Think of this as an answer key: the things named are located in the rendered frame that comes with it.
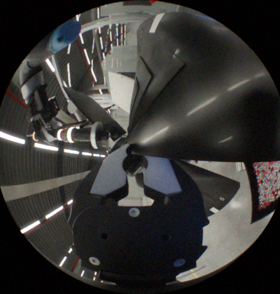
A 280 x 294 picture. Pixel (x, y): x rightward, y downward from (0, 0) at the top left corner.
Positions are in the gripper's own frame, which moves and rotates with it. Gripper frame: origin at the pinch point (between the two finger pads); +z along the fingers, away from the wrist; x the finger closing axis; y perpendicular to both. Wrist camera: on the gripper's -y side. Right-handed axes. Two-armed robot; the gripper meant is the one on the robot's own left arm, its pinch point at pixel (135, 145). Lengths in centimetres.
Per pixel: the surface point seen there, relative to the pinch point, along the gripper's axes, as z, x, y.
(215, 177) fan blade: -0.2, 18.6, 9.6
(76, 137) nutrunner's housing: 9.5, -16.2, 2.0
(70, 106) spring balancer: 79, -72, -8
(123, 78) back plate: 39.9, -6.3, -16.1
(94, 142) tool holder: 7.8, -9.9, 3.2
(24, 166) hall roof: 83, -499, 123
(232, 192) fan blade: -6.0, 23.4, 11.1
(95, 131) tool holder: 8.8, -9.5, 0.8
